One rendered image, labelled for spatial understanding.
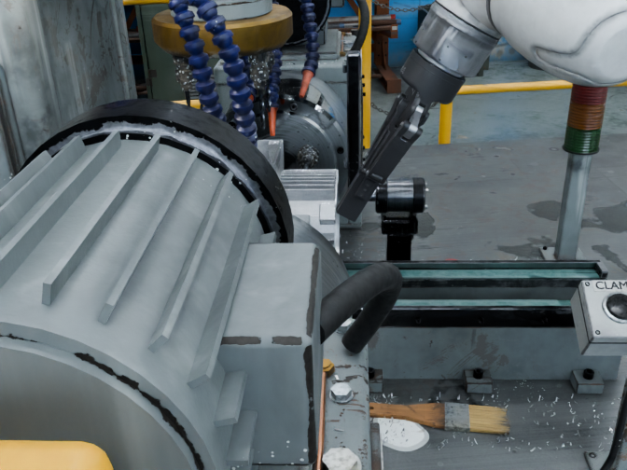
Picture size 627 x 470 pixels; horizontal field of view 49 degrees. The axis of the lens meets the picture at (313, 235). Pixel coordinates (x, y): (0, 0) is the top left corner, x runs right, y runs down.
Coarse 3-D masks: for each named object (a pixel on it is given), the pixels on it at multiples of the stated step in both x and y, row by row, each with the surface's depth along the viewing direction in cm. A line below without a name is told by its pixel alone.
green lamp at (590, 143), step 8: (568, 128) 124; (600, 128) 123; (568, 136) 124; (576, 136) 123; (584, 136) 122; (592, 136) 122; (568, 144) 125; (576, 144) 124; (584, 144) 123; (592, 144) 123; (584, 152) 124
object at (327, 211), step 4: (336, 172) 105; (320, 204) 94; (324, 204) 94; (328, 204) 94; (332, 204) 94; (320, 208) 94; (324, 208) 94; (328, 208) 94; (332, 208) 94; (320, 212) 94; (324, 212) 94; (328, 212) 94; (332, 212) 94; (320, 216) 94; (324, 216) 94; (328, 216) 94; (332, 216) 93; (320, 220) 94; (324, 220) 94; (328, 220) 94; (332, 220) 93; (320, 224) 95; (324, 224) 95; (328, 224) 95; (332, 224) 95
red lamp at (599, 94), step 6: (576, 84) 120; (576, 90) 120; (582, 90) 119; (588, 90) 119; (594, 90) 119; (600, 90) 119; (606, 90) 120; (576, 96) 121; (582, 96) 120; (588, 96) 119; (594, 96) 119; (600, 96) 119; (576, 102) 121; (582, 102) 120; (588, 102) 120; (594, 102) 119; (600, 102) 120
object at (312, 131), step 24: (288, 72) 129; (288, 96) 116; (312, 96) 119; (336, 96) 130; (288, 120) 117; (312, 120) 117; (336, 120) 118; (288, 144) 119; (312, 144) 119; (336, 144) 119; (288, 168) 121; (312, 168) 118; (336, 168) 121
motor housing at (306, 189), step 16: (288, 176) 99; (304, 176) 99; (320, 176) 99; (336, 176) 103; (288, 192) 96; (304, 192) 96; (320, 192) 96; (336, 192) 98; (304, 208) 96; (336, 224) 110; (336, 240) 110
